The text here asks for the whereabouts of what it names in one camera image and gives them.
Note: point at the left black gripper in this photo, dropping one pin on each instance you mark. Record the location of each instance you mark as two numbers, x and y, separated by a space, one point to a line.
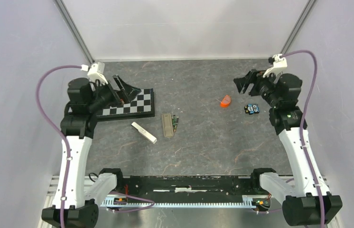
127 93

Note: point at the black white checkerboard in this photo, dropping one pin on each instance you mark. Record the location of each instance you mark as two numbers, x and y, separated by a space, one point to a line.
133 105

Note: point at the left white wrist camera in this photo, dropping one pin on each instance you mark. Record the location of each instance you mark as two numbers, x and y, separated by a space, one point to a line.
95 73

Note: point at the white rectangular block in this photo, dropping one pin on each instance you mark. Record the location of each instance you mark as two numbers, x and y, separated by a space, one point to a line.
144 133

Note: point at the beige remote control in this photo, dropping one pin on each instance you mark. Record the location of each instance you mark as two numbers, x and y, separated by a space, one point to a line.
167 125

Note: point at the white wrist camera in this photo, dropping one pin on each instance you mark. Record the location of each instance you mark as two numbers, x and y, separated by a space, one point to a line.
278 64
95 73

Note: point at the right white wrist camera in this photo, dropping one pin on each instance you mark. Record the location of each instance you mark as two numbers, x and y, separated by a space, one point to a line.
278 64

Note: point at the blue owl toy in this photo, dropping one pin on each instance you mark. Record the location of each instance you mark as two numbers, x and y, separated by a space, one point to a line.
251 109

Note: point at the white slotted cable duct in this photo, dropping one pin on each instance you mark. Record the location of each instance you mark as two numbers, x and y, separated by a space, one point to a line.
245 203

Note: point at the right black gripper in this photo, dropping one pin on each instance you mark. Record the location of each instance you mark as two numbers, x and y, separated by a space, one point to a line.
254 76

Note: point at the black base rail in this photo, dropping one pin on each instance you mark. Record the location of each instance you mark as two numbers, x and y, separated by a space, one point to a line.
190 189

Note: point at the orange semicircular piece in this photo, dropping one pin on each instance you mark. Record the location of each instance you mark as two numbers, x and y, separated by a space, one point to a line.
225 102

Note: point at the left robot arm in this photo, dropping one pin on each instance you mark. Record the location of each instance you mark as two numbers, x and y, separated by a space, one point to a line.
73 207

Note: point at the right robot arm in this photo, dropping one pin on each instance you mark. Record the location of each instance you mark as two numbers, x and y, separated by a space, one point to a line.
309 201

